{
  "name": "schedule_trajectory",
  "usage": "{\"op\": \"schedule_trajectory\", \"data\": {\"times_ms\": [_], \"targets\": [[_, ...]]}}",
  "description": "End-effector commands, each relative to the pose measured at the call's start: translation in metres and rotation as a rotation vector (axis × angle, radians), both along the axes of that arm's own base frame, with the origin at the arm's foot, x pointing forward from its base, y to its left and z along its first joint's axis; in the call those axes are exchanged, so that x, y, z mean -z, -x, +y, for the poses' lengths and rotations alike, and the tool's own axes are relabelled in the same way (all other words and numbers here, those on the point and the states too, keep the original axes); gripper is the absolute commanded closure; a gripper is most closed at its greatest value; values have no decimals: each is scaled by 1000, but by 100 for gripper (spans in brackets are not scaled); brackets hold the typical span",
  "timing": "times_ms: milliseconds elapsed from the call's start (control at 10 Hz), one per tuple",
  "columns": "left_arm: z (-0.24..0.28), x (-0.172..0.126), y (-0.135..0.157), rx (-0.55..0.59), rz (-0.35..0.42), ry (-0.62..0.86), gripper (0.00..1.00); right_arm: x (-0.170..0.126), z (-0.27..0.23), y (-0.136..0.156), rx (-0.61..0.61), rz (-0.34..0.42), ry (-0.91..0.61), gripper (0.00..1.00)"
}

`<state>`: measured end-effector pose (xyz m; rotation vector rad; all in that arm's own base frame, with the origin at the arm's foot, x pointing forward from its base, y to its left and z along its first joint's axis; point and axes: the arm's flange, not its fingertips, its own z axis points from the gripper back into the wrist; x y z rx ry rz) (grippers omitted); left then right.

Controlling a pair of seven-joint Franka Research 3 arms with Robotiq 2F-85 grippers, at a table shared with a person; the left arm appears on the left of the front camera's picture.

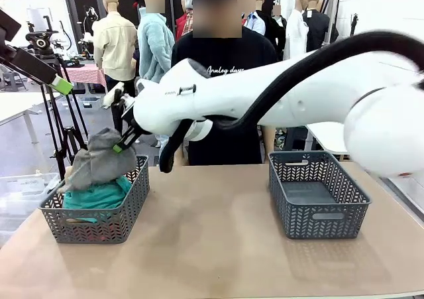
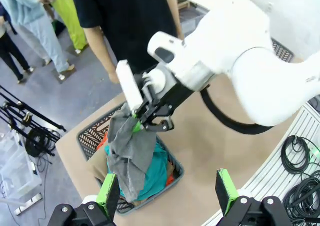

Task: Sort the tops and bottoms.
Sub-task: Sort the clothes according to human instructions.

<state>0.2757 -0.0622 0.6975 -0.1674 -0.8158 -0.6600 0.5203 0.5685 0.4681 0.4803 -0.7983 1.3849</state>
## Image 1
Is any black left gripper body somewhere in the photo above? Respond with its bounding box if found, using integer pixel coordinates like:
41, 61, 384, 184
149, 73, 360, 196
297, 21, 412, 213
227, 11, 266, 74
0, 9, 23, 58

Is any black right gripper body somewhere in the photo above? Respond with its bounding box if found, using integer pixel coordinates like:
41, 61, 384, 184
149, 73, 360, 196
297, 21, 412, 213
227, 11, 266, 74
121, 96, 153, 137

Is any grey garment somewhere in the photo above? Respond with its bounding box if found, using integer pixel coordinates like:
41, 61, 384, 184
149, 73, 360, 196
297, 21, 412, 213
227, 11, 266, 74
64, 127, 138, 192

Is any teal garment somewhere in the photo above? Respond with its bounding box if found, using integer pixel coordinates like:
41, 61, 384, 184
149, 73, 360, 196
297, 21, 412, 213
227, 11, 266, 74
62, 175, 133, 223

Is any grey stool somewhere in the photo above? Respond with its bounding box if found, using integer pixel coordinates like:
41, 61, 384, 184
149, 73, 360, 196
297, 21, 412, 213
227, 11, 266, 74
0, 72, 27, 93

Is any white board on stand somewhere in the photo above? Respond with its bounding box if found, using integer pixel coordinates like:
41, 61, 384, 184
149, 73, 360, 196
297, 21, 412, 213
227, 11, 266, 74
26, 7, 56, 31

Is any bare white table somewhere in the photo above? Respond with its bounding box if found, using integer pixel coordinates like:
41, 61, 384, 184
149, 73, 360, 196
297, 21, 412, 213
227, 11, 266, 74
0, 91, 62, 167

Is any table with pink cloth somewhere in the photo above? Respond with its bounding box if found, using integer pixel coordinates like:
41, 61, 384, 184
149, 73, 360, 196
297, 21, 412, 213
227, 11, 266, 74
61, 64, 107, 88

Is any mannequin in cream jacket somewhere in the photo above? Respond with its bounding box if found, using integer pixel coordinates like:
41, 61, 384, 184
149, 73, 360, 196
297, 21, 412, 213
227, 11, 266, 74
91, 0, 138, 137

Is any mannequin in light blue fleece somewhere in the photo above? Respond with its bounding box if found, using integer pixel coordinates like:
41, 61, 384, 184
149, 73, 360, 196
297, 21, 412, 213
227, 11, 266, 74
137, 0, 176, 162

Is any grey plastic woven basket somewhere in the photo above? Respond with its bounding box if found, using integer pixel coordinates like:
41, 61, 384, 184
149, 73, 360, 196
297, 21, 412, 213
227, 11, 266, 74
268, 150, 372, 240
38, 154, 150, 245

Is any mannequin in red top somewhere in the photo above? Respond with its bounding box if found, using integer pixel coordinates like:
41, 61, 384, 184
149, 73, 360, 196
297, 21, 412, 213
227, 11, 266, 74
174, 0, 188, 41

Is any mannequin in plaid hooded shirt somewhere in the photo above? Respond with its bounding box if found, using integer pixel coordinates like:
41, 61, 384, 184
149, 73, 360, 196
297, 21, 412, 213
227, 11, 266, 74
180, 0, 195, 36

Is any clear plastic storage box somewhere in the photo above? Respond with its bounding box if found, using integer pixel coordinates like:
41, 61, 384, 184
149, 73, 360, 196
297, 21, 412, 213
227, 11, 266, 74
0, 172, 62, 247

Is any person in black T-shirt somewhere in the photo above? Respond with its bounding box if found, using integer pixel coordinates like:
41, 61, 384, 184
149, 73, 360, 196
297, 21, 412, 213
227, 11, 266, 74
171, 0, 279, 166

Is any mannequin in blue denim shirt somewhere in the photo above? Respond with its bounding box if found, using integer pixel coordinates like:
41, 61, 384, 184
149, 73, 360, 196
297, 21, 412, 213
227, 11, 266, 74
243, 0, 266, 36

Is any mannequin in black coat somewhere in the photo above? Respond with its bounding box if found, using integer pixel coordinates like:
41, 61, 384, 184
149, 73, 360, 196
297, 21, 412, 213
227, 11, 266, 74
256, 0, 288, 61

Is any mannequin in white shirt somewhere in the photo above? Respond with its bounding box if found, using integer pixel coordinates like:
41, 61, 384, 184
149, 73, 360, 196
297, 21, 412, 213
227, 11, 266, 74
284, 0, 311, 61

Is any mannequin in black shirt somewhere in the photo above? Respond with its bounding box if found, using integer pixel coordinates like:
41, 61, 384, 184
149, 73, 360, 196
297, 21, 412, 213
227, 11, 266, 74
303, 0, 339, 53

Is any black camera on tripod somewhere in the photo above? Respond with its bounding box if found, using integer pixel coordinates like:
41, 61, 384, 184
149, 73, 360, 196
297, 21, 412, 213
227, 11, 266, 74
25, 15, 89, 180

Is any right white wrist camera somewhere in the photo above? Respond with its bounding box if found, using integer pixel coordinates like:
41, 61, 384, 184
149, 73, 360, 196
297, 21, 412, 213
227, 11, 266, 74
103, 82, 130, 111

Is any right arm black cable sleeve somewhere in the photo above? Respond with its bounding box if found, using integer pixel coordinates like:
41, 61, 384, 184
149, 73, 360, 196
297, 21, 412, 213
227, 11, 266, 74
158, 29, 424, 174

